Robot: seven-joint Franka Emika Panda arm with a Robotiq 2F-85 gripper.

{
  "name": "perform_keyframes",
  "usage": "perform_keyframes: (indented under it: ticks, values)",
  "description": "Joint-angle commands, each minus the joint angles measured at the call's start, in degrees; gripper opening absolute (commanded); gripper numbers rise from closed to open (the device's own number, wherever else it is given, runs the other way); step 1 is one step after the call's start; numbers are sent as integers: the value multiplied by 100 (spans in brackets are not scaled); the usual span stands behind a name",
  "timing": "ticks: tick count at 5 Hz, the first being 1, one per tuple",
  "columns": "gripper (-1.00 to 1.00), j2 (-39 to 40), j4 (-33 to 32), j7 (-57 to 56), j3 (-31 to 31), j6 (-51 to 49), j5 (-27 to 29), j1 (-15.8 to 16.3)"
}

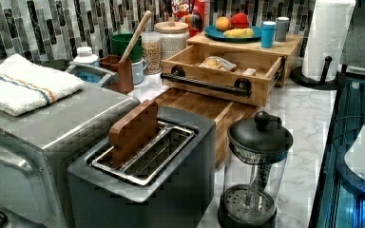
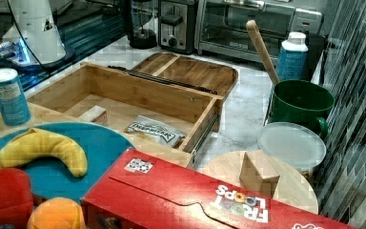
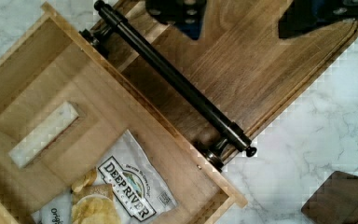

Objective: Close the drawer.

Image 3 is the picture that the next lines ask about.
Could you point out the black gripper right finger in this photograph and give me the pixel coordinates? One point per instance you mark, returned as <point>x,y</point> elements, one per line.
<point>305,16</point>

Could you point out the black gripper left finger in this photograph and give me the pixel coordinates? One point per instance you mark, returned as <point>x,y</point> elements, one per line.
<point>186,15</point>

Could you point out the light wooden drawer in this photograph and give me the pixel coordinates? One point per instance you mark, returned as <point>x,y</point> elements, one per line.
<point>62,104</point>

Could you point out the white Deep River chips bag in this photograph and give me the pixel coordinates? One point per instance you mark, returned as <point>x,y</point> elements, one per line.
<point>123,188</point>

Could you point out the dark wooden board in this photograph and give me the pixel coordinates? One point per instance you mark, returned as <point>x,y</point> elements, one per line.
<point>335,201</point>

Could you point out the black metal drawer handle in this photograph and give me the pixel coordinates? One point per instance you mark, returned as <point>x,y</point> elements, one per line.
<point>230,133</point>

